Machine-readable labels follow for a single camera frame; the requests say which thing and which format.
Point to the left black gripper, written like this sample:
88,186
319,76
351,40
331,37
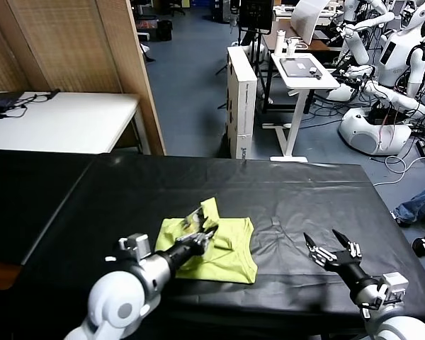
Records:
180,256

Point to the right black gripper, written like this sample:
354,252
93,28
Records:
354,274

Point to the lime green t-shirt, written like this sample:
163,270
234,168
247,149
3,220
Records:
233,258

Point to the white humanoid robot raised arm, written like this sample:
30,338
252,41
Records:
356,46

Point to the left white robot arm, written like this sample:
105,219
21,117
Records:
117,304

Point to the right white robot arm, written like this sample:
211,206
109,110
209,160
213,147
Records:
393,326

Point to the black plastic table cover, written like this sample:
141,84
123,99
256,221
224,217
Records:
304,198

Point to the dark sneaker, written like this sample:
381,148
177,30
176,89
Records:
403,222

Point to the blue jeans leg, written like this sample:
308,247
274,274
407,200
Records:
421,205

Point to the black power strip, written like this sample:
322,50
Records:
423,146

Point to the tall white cardboard box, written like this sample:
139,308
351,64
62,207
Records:
242,106

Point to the white rectangular table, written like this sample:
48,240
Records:
74,120

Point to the white standing desk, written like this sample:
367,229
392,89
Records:
304,80

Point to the small black desk device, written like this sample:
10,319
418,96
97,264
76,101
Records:
315,72

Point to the black side table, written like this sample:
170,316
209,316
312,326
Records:
21,198

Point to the grey closed laptop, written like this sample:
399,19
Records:
297,67

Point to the small white floor object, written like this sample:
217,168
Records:
145,50

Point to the white humanoid robot with base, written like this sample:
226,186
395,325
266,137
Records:
396,60

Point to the white cup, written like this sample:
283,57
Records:
290,49

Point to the brown wooden desk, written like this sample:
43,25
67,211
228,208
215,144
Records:
320,43

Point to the white water bottle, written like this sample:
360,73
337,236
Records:
278,43

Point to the black waste bin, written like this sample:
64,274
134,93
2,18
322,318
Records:
164,31

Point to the black monitor on stand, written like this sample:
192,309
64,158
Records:
255,14

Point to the white curved panel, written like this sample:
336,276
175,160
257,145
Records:
304,20

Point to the wooden folding screen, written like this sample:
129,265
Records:
74,42

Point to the black flat bag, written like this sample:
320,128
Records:
0,102

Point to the left grey wrist camera box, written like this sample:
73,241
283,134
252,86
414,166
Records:
138,246

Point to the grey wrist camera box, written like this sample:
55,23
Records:
395,287
138,246

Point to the right grey wrist camera box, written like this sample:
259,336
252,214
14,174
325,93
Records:
395,287

